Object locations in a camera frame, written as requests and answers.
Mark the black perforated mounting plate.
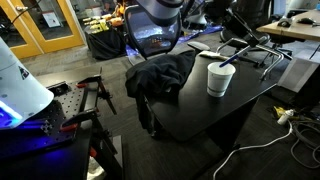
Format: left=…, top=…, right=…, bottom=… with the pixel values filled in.
left=0, top=80, right=90, bottom=160

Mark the yellow plug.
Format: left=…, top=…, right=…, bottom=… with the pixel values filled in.
left=272, top=105, right=288, bottom=119

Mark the black cloth covered table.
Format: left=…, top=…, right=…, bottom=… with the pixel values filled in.
left=83, top=24, right=128, bottom=61

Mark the orange plastic toy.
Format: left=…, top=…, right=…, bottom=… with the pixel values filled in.
left=109, top=16, right=125, bottom=28

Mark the black clamp red handle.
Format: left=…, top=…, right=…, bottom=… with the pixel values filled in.
left=59, top=107, right=101, bottom=133
left=75, top=67, right=118, bottom=116

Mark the chrome tubular chair frame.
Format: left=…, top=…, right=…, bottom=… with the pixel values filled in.
left=215, top=37, right=285, bottom=81

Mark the yellow plastic toy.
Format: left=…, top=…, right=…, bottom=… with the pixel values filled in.
left=82, top=15, right=111, bottom=35

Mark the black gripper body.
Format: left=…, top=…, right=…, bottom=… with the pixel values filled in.
left=225, top=7, right=255, bottom=38

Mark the wooden desk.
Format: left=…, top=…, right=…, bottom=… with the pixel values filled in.
left=256, top=9, right=320, bottom=43

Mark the white paper cup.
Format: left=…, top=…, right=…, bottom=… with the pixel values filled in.
left=206, top=61, right=237, bottom=98

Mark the white cable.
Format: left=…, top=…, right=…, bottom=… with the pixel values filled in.
left=212, top=120, right=294, bottom=180

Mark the black cloth jacket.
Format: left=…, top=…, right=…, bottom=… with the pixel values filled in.
left=124, top=49, right=197, bottom=134

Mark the black mesh back office chair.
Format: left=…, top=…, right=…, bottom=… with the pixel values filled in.
left=123, top=4, right=184, bottom=67

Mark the blue pen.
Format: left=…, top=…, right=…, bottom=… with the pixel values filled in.
left=218, top=45, right=252, bottom=69

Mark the yellow glass door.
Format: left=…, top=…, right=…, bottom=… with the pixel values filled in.
left=0, top=0, right=44, bottom=60
left=11, top=0, right=85, bottom=55

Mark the white paper sign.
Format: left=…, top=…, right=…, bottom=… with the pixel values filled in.
left=42, top=11, right=62, bottom=29

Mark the black robot stand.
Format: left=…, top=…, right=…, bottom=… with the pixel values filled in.
left=0, top=74, right=125, bottom=180

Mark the wooden handle paintbrush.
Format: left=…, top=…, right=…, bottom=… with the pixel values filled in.
left=198, top=50, right=232, bottom=63

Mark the grey chair armrest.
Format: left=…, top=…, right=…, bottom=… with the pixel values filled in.
left=187, top=41, right=211, bottom=52

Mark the grey cable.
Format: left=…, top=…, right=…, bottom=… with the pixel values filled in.
left=289, top=119, right=320, bottom=170

